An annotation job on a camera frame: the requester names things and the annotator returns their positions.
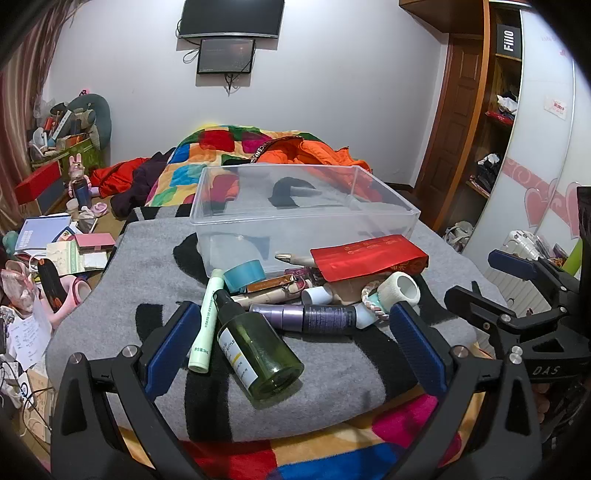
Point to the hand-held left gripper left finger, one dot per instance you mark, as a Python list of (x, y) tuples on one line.
[(171, 346)]

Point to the orange down jacket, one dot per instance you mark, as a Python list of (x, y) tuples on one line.
[(318, 154)]

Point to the white wardrobe door pink hearts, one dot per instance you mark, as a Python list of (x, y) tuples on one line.
[(545, 138)]

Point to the black and white bag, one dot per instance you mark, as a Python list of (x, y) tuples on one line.
[(488, 170)]

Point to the brown wooden door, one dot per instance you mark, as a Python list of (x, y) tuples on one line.
[(452, 138)]

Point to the blue tape roll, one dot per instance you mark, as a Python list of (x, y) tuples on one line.
[(244, 273)]

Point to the white paper note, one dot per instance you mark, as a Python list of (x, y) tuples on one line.
[(30, 334)]

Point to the green cardboard box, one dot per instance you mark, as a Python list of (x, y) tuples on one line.
[(78, 152)]

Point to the folded clothes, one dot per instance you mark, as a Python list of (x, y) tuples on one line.
[(503, 106)]

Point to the light green tube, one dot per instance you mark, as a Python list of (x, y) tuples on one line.
[(203, 332)]

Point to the red foil packet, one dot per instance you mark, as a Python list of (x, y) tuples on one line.
[(369, 258)]

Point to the dark blue bottle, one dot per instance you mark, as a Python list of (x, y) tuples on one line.
[(83, 194)]

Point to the wall television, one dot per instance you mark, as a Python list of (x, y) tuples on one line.
[(231, 18)]

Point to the red cloth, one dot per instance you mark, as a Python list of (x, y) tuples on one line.
[(115, 177)]

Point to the purple cosmetic bottle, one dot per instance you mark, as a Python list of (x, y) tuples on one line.
[(314, 318)]

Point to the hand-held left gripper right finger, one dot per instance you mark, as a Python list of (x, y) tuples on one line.
[(415, 350)]

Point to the pink rabbit toy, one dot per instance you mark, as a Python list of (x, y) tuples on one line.
[(78, 170)]

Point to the clear plastic storage box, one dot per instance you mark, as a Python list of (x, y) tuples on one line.
[(323, 217)]

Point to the beige cosmetic tube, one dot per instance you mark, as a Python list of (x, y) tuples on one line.
[(268, 297)]

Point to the black box white print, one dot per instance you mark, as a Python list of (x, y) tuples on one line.
[(509, 40)]

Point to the brown slim box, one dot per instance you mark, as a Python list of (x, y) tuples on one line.
[(270, 284)]

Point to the blue notebook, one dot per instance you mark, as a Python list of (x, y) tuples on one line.
[(41, 233)]

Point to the wooden wardrobe shelf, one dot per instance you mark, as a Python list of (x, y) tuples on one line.
[(485, 69)]

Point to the smartphone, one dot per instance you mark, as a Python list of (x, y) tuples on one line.
[(87, 225)]

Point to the green glass spray bottle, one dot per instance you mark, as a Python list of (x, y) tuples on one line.
[(263, 355)]

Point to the pink flat box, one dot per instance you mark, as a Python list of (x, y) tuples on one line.
[(94, 241)]

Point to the person's right hand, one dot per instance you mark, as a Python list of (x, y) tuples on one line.
[(541, 399)]

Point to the striped curtain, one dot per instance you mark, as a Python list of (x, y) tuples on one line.
[(18, 138)]

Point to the colourful patchwork quilt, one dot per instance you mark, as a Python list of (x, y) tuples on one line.
[(203, 152)]

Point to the small white cap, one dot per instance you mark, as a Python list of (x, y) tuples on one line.
[(317, 295)]

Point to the white tape roll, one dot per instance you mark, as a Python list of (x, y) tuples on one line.
[(392, 288)]

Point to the red box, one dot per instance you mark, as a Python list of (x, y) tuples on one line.
[(37, 182)]

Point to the dark purple cloth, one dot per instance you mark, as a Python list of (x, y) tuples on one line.
[(143, 184)]

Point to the white shoes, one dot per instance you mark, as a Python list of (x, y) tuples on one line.
[(458, 235)]

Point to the small wall monitor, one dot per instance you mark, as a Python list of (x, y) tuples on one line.
[(226, 55)]

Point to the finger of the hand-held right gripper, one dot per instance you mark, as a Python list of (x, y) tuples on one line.
[(466, 302), (508, 265)]

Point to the grey and black blanket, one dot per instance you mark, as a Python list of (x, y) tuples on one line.
[(115, 295)]

